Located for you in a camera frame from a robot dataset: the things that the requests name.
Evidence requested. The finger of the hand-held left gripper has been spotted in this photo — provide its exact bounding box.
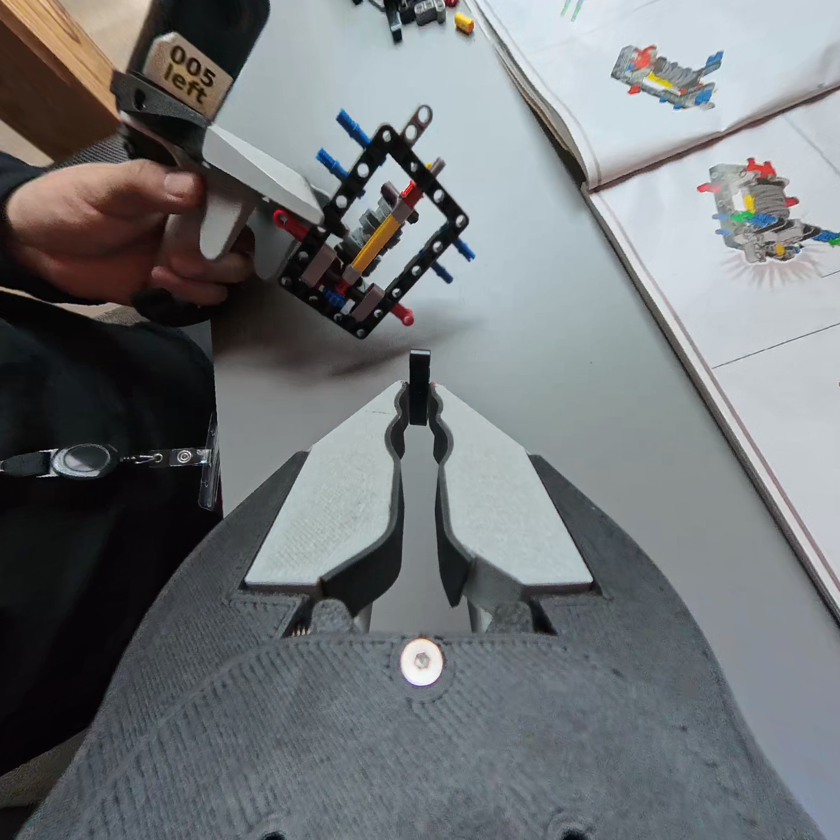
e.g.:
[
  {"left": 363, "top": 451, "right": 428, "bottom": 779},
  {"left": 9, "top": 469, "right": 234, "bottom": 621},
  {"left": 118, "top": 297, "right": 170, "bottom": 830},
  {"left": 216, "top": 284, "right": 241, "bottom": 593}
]
[
  {"left": 251, "top": 213, "right": 311, "bottom": 282},
  {"left": 202, "top": 123, "right": 327, "bottom": 229}
]

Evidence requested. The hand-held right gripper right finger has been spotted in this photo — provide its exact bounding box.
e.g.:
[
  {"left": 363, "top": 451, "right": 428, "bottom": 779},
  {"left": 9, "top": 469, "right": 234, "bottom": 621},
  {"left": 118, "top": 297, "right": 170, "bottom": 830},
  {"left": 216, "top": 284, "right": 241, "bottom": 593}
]
[{"left": 430, "top": 382, "right": 596, "bottom": 632}]

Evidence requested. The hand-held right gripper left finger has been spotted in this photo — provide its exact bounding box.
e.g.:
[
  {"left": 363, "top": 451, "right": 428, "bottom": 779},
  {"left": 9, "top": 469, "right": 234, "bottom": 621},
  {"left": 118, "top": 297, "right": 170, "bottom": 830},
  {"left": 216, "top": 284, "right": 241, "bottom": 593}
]
[{"left": 243, "top": 379, "right": 406, "bottom": 618}]

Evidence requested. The lego engine frame assembly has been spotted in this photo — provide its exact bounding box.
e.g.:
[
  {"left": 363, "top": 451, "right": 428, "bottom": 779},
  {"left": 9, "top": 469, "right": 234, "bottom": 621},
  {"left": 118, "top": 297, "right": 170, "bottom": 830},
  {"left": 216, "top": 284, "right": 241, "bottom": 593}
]
[{"left": 272, "top": 105, "right": 476, "bottom": 341}]

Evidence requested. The person's left forearm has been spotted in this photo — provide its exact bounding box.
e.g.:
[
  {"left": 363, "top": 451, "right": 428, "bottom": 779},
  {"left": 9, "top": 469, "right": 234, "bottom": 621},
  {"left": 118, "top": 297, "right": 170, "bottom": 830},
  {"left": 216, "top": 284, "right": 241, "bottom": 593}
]
[{"left": 0, "top": 150, "right": 50, "bottom": 303}]

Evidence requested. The pile of loose lego pieces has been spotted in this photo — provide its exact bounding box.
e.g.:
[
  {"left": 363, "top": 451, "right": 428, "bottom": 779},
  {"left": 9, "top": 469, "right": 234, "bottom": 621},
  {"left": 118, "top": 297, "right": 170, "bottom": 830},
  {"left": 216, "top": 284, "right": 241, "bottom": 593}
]
[{"left": 351, "top": 0, "right": 460, "bottom": 46}]

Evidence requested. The person's left hand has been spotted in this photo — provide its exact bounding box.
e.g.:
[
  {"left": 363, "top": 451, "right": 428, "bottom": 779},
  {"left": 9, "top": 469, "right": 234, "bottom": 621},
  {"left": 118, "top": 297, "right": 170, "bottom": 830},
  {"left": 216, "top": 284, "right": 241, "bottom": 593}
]
[{"left": 3, "top": 157, "right": 256, "bottom": 307}]

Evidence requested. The person's torso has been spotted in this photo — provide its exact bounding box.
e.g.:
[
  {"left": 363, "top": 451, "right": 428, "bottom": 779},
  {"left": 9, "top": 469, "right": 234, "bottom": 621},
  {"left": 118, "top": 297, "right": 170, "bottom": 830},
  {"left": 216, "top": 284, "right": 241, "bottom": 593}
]
[{"left": 0, "top": 289, "right": 225, "bottom": 778}]

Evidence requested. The white instruction booklet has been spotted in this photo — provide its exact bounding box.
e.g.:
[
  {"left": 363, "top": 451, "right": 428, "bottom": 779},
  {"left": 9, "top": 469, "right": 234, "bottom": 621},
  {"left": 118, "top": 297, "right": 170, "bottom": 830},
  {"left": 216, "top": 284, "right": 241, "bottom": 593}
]
[{"left": 469, "top": 0, "right": 840, "bottom": 623}]

